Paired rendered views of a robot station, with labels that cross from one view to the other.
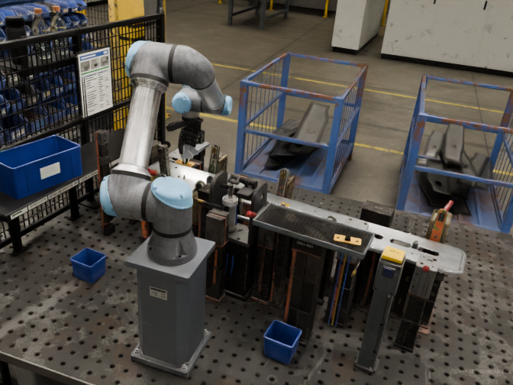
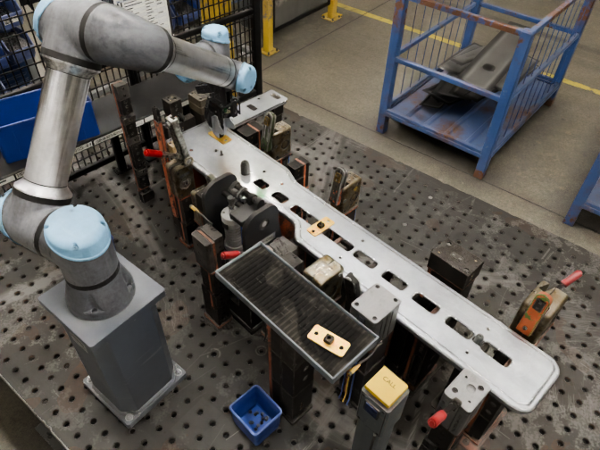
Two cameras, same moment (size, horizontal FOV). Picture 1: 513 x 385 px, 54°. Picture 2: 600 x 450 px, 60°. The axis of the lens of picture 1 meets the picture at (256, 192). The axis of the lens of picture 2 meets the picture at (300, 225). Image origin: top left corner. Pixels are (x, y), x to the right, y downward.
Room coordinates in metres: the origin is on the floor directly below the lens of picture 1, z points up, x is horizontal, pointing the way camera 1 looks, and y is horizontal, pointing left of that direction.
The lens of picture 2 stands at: (0.76, -0.45, 2.07)
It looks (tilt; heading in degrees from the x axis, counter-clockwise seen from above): 45 degrees down; 22
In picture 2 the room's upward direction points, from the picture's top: 2 degrees clockwise
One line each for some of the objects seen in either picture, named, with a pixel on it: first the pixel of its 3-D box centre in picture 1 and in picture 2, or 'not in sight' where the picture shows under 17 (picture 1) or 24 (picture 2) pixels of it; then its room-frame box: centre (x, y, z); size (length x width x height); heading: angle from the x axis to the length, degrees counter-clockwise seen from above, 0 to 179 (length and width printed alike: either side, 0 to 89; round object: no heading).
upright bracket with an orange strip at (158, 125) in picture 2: (143, 196); (167, 171); (1.86, 0.47, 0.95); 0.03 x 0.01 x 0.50; 67
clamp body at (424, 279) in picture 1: (416, 304); (448, 427); (1.40, -0.59, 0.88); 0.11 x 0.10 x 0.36; 157
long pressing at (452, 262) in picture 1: (287, 208); (327, 229); (1.78, -0.13, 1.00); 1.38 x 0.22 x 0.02; 67
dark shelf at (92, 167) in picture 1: (73, 166); (101, 119); (1.95, 0.80, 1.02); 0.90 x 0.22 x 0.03; 157
